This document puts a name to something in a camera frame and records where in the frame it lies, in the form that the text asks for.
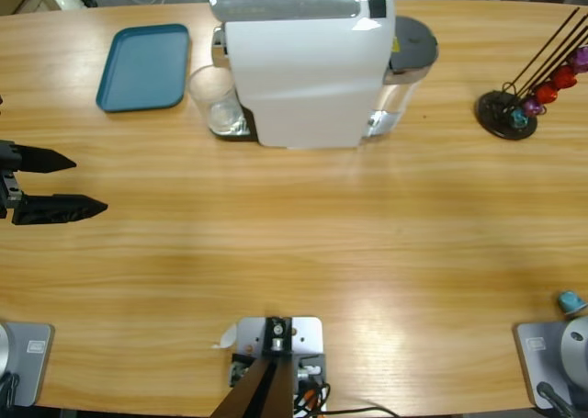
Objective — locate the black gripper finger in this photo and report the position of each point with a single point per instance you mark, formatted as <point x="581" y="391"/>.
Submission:
<point x="43" y="161"/>
<point x="55" y="209"/>

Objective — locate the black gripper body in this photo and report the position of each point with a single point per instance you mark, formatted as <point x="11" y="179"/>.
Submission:
<point x="7" y="161"/>

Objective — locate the clear glass cup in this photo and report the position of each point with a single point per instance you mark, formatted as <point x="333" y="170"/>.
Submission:
<point x="216" y="96"/>

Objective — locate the white capsule coffee machine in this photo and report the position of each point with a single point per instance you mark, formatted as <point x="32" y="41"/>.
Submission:
<point x="303" y="78"/>

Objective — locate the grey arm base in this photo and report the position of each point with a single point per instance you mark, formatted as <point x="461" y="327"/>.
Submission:
<point x="27" y="358"/>
<point x="551" y="349"/>

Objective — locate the teal coffee capsule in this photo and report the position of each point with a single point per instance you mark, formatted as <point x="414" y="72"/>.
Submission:
<point x="569" y="302"/>
<point x="519" y="118"/>

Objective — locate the purple coffee capsule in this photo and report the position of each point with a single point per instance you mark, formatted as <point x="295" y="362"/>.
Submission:
<point x="579" y="59"/>
<point x="534" y="107"/>

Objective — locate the red coffee capsule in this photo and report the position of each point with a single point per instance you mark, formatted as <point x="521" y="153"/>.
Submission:
<point x="564" y="78"/>
<point x="546" y="93"/>

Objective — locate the teal plastic tray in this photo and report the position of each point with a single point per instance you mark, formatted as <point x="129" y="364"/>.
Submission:
<point x="142" y="69"/>

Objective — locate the black caster wheel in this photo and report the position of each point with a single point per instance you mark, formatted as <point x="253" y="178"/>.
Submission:
<point x="87" y="0"/>

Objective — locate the white paper tag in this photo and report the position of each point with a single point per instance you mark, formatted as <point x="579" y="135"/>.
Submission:
<point x="227" y="337"/>

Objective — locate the yellow warning sticker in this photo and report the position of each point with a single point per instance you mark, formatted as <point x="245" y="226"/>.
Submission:
<point x="394" y="46"/>

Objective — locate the clear water tank dark lid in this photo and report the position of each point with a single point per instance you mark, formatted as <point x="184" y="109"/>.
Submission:
<point x="411" y="46"/>

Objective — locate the black capsule stand with rods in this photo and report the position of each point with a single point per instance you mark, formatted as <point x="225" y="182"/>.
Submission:
<point x="498" y="121"/>

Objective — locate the dark brown mount post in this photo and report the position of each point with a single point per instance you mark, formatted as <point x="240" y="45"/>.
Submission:
<point x="262" y="390"/>

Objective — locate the white mount block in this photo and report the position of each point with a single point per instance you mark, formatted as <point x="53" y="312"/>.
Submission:
<point x="308" y="335"/>

